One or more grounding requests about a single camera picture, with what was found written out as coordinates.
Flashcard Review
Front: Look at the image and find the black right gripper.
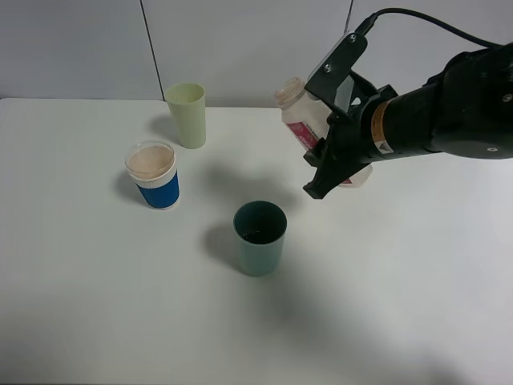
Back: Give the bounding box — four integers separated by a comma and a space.
303, 83, 397, 200

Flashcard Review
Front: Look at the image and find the pink label drink bottle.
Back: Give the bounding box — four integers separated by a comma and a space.
274, 76, 374, 189

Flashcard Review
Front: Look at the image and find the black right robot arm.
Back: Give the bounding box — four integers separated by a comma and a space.
303, 43, 512, 200

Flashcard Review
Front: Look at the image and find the teal green plastic cup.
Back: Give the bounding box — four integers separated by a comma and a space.
233, 201, 288, 277

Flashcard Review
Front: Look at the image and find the pale green plastic cup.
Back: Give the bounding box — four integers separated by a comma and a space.
164, 83, 206, 149

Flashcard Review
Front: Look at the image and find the blue sleeved glass cup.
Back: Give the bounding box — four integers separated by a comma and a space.
125, 141, 180, 209

